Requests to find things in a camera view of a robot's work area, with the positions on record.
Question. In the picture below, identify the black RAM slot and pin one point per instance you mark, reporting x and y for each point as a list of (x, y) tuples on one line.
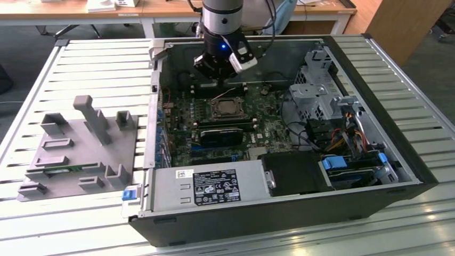
[(234, 86), (227, 124), (203, 93), (249, 129), (238, 89), (227, 127), (227, 121)]

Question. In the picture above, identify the black drive bay box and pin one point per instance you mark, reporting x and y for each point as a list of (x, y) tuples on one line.
[(296, 173)]

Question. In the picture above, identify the blue expansion slot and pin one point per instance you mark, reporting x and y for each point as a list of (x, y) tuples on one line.
[(197, 146)]

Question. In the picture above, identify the blue bay clip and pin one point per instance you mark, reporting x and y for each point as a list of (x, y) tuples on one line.
[(384, 157)]

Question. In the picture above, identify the silver drive cage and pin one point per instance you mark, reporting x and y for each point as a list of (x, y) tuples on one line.
[(313, 105)]

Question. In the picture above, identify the grey parts rack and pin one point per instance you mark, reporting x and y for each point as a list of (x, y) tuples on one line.
[(86, 160)]

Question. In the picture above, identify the black and silver PC case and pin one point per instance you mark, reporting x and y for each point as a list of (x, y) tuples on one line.
[(249, 229)]

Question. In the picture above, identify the green RAM stick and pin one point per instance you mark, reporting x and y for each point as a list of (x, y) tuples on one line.
[(77, 168)]

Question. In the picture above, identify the black round bin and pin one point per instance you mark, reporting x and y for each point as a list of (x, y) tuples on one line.
[(6, 80)]

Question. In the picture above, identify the black expansion slot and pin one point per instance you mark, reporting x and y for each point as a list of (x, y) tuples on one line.
[(210, 160)]

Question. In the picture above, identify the blue case latch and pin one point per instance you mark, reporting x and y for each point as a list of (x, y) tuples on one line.
[(129, 194)]

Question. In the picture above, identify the silver chipset heatsink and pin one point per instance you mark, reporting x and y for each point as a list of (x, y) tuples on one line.
[(257, 152)]

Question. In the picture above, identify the blue disk carrier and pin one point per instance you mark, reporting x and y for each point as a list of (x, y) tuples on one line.
[(334, 162)]

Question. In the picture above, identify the black graphics card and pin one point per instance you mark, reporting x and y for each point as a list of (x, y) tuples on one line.
[(222, 138)]

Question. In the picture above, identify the green motherboard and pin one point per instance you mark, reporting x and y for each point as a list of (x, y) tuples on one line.
[(271, 130)]

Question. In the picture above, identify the white box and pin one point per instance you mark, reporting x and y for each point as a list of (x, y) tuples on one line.
[(103, 6)]

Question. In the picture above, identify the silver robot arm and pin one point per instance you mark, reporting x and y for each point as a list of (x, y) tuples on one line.
[(222, 16)]

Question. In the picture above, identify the grey power supply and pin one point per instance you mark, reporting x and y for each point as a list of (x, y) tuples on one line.
[(167, 189)]

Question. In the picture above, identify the wooden cabinet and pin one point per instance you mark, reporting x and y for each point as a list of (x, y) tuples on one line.
[(402, 26)]

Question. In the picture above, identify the CPU socket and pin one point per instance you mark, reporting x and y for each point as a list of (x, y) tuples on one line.
[(230, 116)]

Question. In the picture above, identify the black office chair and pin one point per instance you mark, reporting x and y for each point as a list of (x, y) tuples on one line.
[(446, 25)]

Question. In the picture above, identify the silver CPU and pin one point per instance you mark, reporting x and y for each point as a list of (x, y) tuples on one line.
[(227, 107)]

